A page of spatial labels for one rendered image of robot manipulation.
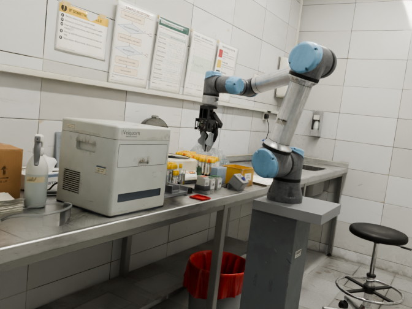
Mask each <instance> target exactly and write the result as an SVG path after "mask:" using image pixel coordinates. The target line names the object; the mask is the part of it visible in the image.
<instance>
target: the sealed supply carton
mask: <svg viewBox="0 0 412 309"><path fill-rule="evenodd" d="M22 162H23V149H21V148H18V147H15V146H12V145H10V144H6V143H0V193H3V192H5V193H9V194H10V195H11V196H12V197H13V198H14V199H19V198H20V190H21V172H22Z"/></svg>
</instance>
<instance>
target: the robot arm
mask: <svg viewBox="0 0 412 309"><path fill-rule="evenodd" d="M288 63H289V66H288V67H284V68H282V69H278V70H276V71H272V72H269V73H266V74H263V75H259V76H257V77H253V78H250V79H247V80H245V79H242V78H240V77H236V76H231V77H230V76H222V73H221V72H218V71H206V73H205V79H204V90H203V95H202V104H203V105H200V111H199V118H196V121H195V127H194V129H198V130H199V131H200V135H201V137H200V138H198V140H197V142H198V143H199V144H201V145H202V149H203V151H204V152H205V150H206V146H207V145H208V147H207V152H209V151H210V150H211V148H212V146H213V144H214V143H215V141H216V139H217V136H218V128H220V129H221V128H222V126H223V123H222V122H221V120H220V119H219V117H218V116H217V114H216V113H215V112H214V111H213V109H217V108H218V107H217V105H218V101H219V94H220V93H225V94H234V95H239V96H246V97H255V96H256V95H257V94H259V93H263V92H265V91H269V90H274V89H276V88H280V87H283V86H287V85H288V88H287V90H286V94H285V95H284V99H283V101H282V104H281V107H280V110H279V112H278V115H277V118H276V120H275V124H274V125H273V129H272V131H271V134H270V137H269V138H268V139H266V140H264V142H263V144H262V147H261V148H260V149H258V150H257V151H255V152H254V154H253V157H252V166H253V169H254V171H255V172H256V174H257V175H259V176H260V177H262V178H273V182H272V184H271V185H270V188H269V190H268V192H267V198H268V199H270V200H272V201H275V202H281V203H285V204H301V203H302V200H303V196H302V190H301V186H300V181H301V176H302V167H303V160H304V151H303V149H300V148H295V147H290V144H291V140H292V138H293V136H294V133H295V131H296V128H297V125H298V123H299V120H300V117H301V115H302V112H303V110H304V107H305V104H306V103H307V99H308V97H309V95H310V91H311V89H312V87H313V86H315V85H317V84H318V83H319V80H320V79H322V78H326V77H328V76H329V75H331V74H332V73H333V72H334V70H335V68H336V66H337V57H336V55H335V53H334V52H333V51H332V50H331V49H329V48H326V47H323V46H321V45H319V44H317V43H316V42H309V41H305V42H301V43H299V44H297V45H296V46H295V47H294V48H293V49H292V50H291V52H290V54H289V58H288ZM196 122H197V127H196ZM206 132H210V133H209V135H208V134H207V133H206Z"/></svg>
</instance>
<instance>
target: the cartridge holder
mask: <svg viewBox="0 0 412 309"><path fill-rule="evenodd" d="M193 191H195V192H198V193H202V194H206V195H207V194H212V193H213V191H212V190H210V185H209V186H201V185H197V184H195V186H194V188H193Z"/></svg>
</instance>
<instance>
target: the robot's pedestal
mask: <svg viewBox="0 0 412 309"><path fill-rule="evenodd" d="M310 224H311V223H307V222H304V221H299V220H296V219H292V218H287V217H284V216H280V215H275V214H272V213H267V212H263V211H260V210H255V209H253V208H252V214H251V223H250V232H249V237H248V246H247V252H246V261H245V270H244V276H243V284H242V294H241V299H240V308H239V309H299V300H300V292H301V288H302V280H303V271H304V267H305V258H306V253H307V245H308V238H309V233H310Z"/></svg>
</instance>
